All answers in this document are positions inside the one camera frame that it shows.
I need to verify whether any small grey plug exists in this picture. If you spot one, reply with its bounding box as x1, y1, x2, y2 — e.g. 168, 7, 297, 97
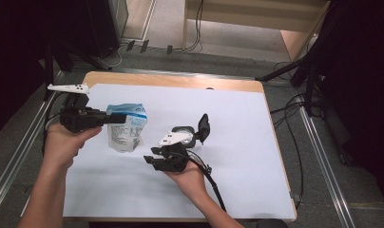
289, 190, 303, 205

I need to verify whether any white paper sheet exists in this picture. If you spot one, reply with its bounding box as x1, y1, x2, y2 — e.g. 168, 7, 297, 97
62, 83, 298, 221

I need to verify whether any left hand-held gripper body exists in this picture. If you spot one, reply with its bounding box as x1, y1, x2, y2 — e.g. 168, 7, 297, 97
47, 83, 112, 134

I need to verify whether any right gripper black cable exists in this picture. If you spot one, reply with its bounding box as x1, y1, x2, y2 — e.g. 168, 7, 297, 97
180, 150, 228, 213

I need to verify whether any light wooden bench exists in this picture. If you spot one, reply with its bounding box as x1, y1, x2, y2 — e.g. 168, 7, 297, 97
182, 0, 332, 61

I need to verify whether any white floor cable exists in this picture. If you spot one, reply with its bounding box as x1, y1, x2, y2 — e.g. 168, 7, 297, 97
96, 44, 125, 69

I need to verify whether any black metal stand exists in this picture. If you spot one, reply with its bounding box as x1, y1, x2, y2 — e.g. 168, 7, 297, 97
255, 31, 327, 117

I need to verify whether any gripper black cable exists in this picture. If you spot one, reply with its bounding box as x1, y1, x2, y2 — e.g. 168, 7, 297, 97
42, 90, 67, 156
180, 150, 228, 213

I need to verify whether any person's left hand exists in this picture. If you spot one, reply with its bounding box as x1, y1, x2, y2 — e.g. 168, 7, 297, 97
42, 123, 103, 169

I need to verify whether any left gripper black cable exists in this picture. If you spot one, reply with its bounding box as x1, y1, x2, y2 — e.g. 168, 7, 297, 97
42, 90, 67, 156

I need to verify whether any person's right hand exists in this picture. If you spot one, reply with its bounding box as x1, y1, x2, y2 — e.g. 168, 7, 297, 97
163, 159, 209, 200

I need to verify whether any black floor cable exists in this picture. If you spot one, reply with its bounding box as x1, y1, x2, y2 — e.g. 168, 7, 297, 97
269, 61, 307, 210

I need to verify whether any white and blue refill pouch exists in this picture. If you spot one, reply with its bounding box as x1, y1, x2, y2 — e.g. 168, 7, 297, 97
106, 103, 149, 154

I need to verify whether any metal floor rail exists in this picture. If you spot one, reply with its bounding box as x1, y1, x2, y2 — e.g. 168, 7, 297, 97
298, 105, 355, 228
112, 66, 256, 81
0, 70, 66, 219

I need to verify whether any hanging black cable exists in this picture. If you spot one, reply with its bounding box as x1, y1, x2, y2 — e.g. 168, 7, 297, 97
184, 0, 204, 52

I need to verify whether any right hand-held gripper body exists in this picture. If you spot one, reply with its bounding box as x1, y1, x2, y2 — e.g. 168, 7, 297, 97
154, 131, 195, 174

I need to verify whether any dark cabinet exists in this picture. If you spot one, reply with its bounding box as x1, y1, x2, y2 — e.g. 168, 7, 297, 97
85, 0, 129, 58

